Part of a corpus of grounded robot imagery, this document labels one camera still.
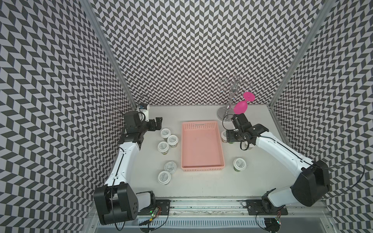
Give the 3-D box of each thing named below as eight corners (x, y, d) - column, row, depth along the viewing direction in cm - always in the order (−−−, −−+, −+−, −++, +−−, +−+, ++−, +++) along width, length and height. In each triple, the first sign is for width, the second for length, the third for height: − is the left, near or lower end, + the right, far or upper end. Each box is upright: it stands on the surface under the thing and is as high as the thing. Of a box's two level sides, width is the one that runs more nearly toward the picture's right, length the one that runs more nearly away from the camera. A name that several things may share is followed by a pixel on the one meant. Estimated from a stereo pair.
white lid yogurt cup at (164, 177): (159, 186, 81) (156, 182, 75) (160, 174, 85) (158, 170, 79) (170, 186, 81) (169, 182, 75) (171, 174, 85) (170, 170, 79)
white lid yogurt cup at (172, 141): (168, 148, 95) (166, 143, 90) (169, 140, 100) (167, 134, 94) (178, 148, 95) (177, 143, 90) (178, 140, 100) (178, 134, 94)
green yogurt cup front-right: (232, 172, 85) (235, 168, 80) (230, 162, 89) (233, 157, 84) (244, 172, 85) (247, 168, 80) (241, 162, 89) (244, 158, 84)
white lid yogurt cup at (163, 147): (159, 155, 92) (156, 150, 87) (160, 145, 97) (158, 140, 91) (169, 155, 92) (167, 150, 87) (170, 146, 97) (168, 140, 91)
